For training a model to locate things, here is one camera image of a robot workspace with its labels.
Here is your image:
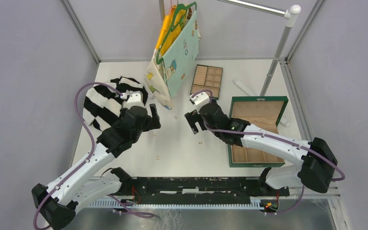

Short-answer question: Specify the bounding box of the small green jewelry tray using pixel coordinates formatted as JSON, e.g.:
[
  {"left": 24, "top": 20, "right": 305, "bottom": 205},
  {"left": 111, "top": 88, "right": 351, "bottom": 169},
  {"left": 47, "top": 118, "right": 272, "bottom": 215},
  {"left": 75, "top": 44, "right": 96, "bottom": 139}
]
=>
[{"left": 190, "top": 65, "right": 223, "bottom": 100}]

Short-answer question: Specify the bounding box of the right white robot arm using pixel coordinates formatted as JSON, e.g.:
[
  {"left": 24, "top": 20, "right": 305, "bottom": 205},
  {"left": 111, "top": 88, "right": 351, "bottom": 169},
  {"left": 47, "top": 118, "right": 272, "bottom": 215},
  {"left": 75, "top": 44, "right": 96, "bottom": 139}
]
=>
[{"left": 185, "top": 94, "right": 345, "bottom": 196}]

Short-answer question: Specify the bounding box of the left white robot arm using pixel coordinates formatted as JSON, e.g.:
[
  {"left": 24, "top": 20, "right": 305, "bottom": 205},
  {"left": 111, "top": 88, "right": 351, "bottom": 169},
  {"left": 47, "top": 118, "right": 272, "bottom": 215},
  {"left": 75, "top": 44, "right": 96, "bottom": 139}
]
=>
[{"left": 31, "top": 104, "right": 161, "bottom": 230}]

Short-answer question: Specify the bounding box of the large green jewelry box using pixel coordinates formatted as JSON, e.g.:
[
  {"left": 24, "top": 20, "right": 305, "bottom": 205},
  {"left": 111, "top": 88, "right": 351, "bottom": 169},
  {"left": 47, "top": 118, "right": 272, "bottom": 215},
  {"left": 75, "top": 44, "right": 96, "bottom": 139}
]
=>
[{"left": 228, "top": 96, "right": 288, "bottom": 168}]

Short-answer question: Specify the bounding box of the black white striped garment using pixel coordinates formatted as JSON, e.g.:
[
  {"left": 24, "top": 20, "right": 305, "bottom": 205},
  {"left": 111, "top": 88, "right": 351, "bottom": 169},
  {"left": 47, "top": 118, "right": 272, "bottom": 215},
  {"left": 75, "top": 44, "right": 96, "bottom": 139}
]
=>
[{"left": 82, "top": 76, "right": 149, "bottom": 131}]

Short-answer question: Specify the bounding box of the cream cartoon print cloth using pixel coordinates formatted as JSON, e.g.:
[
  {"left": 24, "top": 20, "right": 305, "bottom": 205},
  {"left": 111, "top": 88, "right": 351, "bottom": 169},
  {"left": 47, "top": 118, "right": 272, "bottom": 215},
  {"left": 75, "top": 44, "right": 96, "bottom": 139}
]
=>
[{"left": 144, "top": 49, "right": 173, "bottom": 110}]

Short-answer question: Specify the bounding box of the mint cartoon print cloth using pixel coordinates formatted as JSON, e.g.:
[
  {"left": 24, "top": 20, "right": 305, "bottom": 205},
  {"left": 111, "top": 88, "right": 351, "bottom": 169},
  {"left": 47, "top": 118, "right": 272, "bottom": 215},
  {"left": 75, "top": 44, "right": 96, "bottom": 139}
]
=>
[{"left": 162, "top": 11, "right": 200, "bottom": 98}]

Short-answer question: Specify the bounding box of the yellow garment on hanger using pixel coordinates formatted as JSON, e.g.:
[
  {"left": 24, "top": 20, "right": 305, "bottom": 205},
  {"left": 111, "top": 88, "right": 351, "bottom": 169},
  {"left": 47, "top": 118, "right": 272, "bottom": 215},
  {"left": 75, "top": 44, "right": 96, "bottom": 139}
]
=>
[{"left": 156, "top": 5, "right": 186, "bottom": 57}]

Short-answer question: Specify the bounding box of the green plastic hanger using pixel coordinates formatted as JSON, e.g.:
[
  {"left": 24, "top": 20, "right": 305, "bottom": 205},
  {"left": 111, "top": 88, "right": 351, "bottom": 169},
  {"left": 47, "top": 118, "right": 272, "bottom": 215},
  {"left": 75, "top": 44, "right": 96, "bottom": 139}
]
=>
[{"left": 155, "top": 1, "right": 197, "bottom": 65}]

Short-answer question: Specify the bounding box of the silver clothes rack pole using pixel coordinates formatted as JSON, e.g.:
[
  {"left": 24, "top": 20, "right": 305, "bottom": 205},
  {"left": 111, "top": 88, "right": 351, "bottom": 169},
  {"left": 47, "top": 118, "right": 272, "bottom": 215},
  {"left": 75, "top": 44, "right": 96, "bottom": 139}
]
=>
[{"left": 221, "top": 0, "right": 301, "bottom": 96}]

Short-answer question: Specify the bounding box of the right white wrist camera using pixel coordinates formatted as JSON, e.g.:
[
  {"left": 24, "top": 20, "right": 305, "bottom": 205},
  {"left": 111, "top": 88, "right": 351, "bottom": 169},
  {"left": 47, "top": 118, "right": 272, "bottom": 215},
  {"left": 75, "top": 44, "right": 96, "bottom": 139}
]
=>
[{"left": 190, "top": 92, "right": 210, "bottom": 112}]

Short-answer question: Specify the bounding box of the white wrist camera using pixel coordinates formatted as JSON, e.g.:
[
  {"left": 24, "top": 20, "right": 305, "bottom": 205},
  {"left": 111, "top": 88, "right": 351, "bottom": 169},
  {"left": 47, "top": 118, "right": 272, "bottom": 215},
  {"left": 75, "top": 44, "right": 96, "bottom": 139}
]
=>
[
  {"left": 190, "top": 92, "right": 210, "bottom": 112},
  {"left": 120, "top": 92, "right": 145, "bottom": 109}
]

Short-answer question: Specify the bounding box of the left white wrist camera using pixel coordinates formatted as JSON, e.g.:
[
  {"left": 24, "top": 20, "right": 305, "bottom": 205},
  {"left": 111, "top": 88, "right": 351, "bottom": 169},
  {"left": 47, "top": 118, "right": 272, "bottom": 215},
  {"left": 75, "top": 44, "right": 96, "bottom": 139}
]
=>
[{"left": 120, "top": 92, "right": 145, "bottom": 109}]

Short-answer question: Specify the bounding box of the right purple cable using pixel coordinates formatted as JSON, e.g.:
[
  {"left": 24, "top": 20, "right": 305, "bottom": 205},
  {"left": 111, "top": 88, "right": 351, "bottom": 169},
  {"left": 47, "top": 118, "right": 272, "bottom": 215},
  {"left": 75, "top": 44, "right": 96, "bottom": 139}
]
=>
[{"left": 190, "top": 89, "right": 346, "bottom": 217}]

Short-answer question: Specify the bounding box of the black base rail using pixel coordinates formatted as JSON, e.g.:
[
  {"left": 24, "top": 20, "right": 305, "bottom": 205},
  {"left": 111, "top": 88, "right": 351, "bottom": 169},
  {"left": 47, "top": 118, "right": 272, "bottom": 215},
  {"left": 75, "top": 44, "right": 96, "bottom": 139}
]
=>
[{"left": 116, "top": 177, "right": 290, "bottom": 205}]

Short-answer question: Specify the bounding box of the white slotted cable duct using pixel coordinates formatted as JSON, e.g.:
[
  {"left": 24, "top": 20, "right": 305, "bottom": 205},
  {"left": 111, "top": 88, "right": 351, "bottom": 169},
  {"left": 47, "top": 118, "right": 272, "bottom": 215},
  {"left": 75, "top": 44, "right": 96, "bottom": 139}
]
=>
[{"left": 88, "top": 197, "right": 264, "bottom": 210}]

